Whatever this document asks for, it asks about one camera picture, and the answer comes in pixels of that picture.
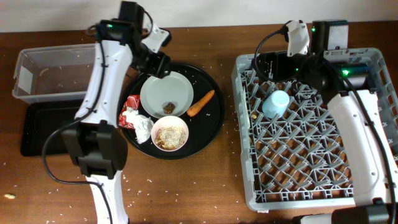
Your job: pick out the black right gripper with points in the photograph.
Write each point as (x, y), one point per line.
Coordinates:
(279, 58)

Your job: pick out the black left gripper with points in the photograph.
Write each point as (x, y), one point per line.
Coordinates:
(158, 61)

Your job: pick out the grey round plate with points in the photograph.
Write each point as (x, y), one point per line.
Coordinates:
(157, 92)

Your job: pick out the light blue plastic cup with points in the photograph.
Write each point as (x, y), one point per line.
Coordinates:
(275, 104)

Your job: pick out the brown food scrap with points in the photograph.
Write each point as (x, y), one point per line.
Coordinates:
(169, 108)

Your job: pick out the orange carrot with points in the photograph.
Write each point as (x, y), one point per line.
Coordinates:
(196, 108)

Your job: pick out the white tissue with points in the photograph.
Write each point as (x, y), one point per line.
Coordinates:
(142, 127)

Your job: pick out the pink bowl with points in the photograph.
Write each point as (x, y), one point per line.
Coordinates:
(168, 121)

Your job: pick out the rice and food leftovers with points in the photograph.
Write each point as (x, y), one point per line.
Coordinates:
(170, 138)

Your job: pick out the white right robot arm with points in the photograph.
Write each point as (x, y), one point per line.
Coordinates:
(319, 57)

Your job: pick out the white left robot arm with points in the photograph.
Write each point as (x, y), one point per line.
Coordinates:
(93, 141)

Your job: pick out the grey dishwasher rack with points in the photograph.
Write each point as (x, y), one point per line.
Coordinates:
(298, 160)

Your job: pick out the black round tray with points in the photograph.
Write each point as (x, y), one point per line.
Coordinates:
(203, 127)

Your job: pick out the clear plastic bin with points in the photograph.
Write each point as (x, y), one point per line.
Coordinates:
(59, 73)

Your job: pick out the black rectangular tray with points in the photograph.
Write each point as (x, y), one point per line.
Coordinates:
(41, 120)

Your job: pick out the peanut on table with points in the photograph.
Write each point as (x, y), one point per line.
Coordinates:
(10, 196)

